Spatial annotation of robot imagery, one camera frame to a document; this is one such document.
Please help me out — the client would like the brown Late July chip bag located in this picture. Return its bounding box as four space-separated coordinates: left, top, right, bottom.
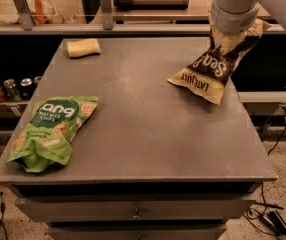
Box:
167 19 271 105

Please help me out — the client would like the middle metal shelf bracket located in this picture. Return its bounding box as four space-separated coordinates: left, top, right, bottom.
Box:
100 0 113 30

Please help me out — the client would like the silver soda can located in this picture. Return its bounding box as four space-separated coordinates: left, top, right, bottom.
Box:
4 79 22 102

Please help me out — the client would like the dark soda can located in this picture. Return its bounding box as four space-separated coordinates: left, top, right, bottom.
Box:
34 76 42 86
20 78 35 98

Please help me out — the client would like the black hanging cable right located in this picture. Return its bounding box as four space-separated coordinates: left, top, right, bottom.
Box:
267 112 286 156

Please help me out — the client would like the yellow sponge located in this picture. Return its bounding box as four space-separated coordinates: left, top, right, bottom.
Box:
67 39 100 58

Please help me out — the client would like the left metal shelf bracket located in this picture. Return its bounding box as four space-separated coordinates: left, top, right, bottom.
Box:
13 0 35 30

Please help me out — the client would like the green rice chip bag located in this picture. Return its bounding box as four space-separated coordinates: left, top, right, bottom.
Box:
6 96 98 173

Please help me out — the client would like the orange white plastic bag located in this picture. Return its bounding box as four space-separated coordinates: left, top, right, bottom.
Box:
0 0 65 25

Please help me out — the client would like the grey drawer cabinet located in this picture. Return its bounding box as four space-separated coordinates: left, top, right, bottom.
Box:
7 182 262 240

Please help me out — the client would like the metal drawer handle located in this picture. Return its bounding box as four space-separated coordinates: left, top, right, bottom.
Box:
132 209 143 220

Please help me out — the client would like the far dark soda can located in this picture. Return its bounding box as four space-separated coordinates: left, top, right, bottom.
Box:
34 76 42 86

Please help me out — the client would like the black power adapter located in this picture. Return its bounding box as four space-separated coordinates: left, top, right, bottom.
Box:
246 202 286 239

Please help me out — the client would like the metal shelf bracket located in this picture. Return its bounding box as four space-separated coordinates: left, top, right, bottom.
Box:
13 0 35 30
100 0 113 30

